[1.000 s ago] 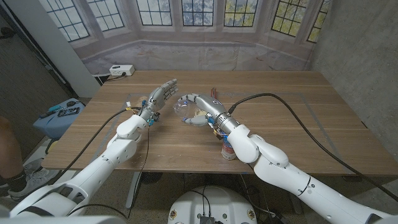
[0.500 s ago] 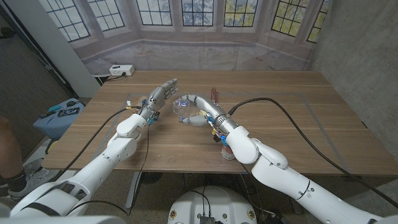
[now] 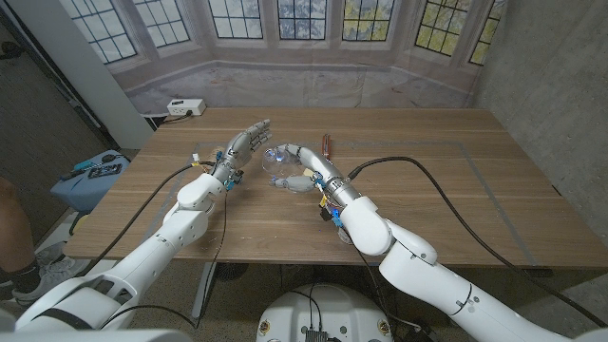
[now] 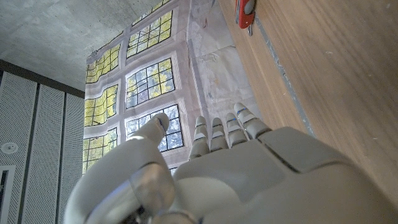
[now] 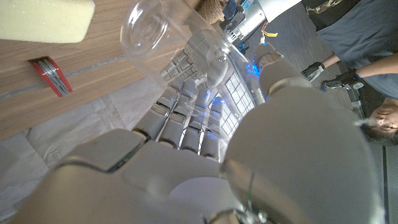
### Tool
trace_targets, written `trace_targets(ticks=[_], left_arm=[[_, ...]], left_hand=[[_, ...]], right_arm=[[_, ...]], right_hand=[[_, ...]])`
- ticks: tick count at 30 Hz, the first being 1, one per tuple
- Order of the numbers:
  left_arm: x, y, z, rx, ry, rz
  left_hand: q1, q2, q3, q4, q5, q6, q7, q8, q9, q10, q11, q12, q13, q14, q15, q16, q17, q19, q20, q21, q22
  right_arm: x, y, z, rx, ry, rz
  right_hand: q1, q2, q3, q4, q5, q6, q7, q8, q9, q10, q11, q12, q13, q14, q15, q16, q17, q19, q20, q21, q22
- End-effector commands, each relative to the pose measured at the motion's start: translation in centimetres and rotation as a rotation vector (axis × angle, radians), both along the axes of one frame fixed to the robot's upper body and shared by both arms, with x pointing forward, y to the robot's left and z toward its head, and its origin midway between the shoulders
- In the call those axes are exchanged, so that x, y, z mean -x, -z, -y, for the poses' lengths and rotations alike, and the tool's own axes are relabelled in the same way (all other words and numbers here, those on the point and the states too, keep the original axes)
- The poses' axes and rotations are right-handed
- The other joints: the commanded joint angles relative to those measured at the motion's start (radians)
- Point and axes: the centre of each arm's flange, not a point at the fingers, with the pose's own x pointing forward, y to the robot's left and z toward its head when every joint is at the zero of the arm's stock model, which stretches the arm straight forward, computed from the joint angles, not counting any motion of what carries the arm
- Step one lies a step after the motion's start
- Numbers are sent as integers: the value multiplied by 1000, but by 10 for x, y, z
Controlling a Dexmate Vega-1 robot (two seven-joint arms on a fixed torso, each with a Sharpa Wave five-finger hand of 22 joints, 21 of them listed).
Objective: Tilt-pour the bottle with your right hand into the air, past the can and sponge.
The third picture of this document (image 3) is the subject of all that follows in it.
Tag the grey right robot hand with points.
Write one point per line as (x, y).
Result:
(323, 168)

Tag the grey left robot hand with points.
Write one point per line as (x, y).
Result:
(240, 148)

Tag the clear glass cup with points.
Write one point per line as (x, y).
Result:
(280, 162)

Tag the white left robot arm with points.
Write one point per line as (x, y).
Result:
(157, 247)

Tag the red and white tin can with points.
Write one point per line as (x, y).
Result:
(344, 236)

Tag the red pocket knife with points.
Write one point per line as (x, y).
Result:
(326, 142)

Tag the white power strip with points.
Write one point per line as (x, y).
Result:
(186, 107)

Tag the printed window backdrop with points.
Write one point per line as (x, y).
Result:
(304, 81)

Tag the black floor fan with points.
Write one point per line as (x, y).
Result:
(232, 271)

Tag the black flat electronic device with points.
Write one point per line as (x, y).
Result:
(104, 170)

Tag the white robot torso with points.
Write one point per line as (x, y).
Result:
(328, 309)

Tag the grey metal table leg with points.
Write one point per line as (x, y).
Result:
(204, 290)

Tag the yellow round object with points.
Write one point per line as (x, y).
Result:
(80, 222)

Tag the grey and black sneaker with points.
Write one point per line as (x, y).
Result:
(52, 275)

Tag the person's bare leg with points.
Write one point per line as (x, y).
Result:
(14, 228)

